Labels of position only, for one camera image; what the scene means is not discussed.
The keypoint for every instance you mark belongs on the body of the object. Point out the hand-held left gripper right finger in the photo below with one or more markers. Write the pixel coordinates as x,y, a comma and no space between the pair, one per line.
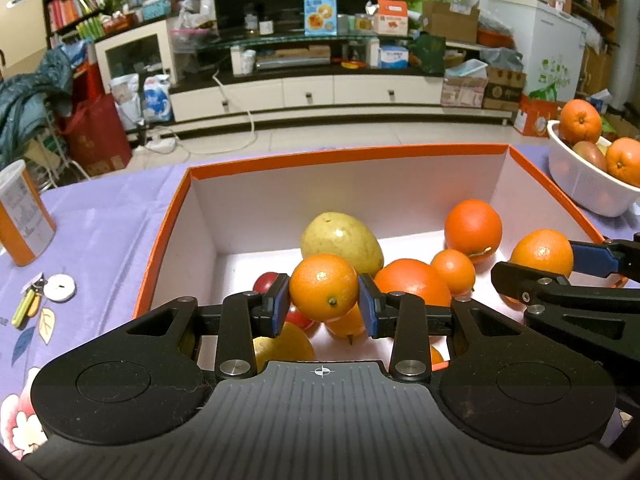
367,307

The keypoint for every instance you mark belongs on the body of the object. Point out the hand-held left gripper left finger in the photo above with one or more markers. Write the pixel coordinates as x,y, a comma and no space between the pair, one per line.
281,307

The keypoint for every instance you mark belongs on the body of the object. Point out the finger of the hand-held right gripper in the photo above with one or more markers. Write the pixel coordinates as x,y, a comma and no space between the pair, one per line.
550,300
590,256

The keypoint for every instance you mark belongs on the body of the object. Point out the small orange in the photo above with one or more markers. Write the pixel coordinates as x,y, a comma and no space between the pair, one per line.
542,252
452,270
435,355
345,325
322,285

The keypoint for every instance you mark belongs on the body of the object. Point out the yellow lemon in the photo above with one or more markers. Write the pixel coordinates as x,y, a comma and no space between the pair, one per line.
282,347

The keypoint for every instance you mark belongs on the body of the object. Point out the large orange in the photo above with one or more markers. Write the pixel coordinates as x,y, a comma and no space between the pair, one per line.
412,280
624,160
472,227
580,121

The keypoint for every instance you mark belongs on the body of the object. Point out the orange cardboard box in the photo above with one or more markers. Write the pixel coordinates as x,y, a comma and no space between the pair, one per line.
350,185

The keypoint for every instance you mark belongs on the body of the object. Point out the white plastic colander bowl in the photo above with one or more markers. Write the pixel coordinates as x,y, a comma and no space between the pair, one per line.
585,190

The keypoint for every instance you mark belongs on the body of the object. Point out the reddish brown fruit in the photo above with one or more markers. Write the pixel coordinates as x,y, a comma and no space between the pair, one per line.
590,156

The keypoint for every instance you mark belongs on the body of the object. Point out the red and white carton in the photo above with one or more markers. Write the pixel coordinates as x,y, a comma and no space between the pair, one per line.
537,117

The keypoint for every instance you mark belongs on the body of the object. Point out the purple floral tablecloth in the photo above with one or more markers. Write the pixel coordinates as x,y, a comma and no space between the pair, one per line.
110,220

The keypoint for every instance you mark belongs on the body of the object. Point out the white power strip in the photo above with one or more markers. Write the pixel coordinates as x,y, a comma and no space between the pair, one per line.
162,144

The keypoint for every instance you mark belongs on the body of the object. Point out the white chest freezer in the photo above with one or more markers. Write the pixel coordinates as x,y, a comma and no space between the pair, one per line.
550,45

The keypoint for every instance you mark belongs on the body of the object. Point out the white television stand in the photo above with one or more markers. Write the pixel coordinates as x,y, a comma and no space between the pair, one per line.
300,92

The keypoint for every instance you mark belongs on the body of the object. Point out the white round tape measure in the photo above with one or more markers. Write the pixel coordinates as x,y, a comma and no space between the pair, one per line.
60,287

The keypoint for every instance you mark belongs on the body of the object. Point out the white and blue bag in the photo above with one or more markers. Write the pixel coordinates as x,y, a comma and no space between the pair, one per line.
159,97

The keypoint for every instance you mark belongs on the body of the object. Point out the red shopping bag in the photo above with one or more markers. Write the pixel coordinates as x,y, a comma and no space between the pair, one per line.
97,135

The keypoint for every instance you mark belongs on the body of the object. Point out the blue and white box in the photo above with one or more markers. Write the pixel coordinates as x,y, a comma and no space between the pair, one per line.
394,56

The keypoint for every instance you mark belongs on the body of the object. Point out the yellow black pen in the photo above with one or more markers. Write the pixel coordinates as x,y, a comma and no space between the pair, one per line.
25,305

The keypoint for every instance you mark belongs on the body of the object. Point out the white plastic bag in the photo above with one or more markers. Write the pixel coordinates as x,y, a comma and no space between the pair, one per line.
124,102

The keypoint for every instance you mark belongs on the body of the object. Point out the dark green gift bag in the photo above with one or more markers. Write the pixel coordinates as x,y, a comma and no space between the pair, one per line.
427,55

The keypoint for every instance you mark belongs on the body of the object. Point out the brown cardboard box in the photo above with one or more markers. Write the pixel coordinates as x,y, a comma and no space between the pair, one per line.
450,25

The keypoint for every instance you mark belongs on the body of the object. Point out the orange and white canister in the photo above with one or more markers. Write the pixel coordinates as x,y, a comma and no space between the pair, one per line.
25,220

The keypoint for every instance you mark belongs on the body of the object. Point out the orange and white carton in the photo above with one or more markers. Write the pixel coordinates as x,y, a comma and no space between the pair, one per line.
391,17

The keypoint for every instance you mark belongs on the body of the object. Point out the blue snack packet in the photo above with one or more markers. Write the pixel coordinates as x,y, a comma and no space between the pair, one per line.
320,12

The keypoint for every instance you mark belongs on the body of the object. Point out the white glass-door cabinet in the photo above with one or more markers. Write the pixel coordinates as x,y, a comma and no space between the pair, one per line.
135,30

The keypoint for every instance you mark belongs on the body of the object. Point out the blue padded jacket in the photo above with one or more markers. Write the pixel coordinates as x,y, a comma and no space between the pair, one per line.
20,105

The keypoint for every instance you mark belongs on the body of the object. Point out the rows of shelved books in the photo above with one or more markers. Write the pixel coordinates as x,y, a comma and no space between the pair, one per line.
62,12

